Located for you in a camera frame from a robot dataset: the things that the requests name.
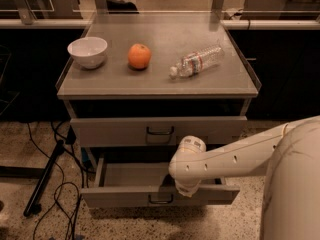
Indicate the grey drawer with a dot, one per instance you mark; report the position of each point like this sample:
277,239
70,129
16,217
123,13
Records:
149,185
146,131

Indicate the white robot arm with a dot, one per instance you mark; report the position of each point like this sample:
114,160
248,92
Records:
288,156

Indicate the grey drawer cabinet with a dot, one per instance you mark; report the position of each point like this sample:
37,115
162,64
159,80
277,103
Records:
117,90

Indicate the grey top drawer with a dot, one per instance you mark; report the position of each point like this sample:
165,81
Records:
146,131

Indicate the orange fruit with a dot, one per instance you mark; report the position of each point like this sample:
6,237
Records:
139,56

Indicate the clear plastic water bottle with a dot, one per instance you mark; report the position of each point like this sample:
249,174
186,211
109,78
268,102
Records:
196,62

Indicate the white ceramic bowl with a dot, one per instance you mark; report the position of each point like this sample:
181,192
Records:
88,52

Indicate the black metal floor bar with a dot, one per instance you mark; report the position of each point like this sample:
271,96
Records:
43,180

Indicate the white horizontal rail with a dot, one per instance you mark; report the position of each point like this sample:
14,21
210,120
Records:
229,24

